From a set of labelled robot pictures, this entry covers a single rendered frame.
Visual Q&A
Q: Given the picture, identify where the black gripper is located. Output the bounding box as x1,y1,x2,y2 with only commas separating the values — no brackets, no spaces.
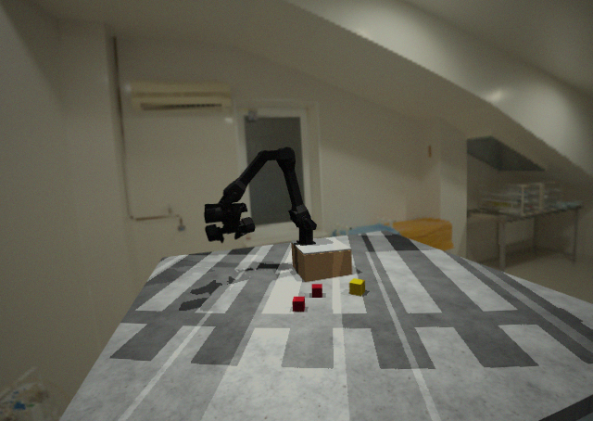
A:
205,217,255,243

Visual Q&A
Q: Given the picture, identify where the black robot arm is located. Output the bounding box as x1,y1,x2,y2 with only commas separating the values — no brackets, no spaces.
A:
204,147,317,246

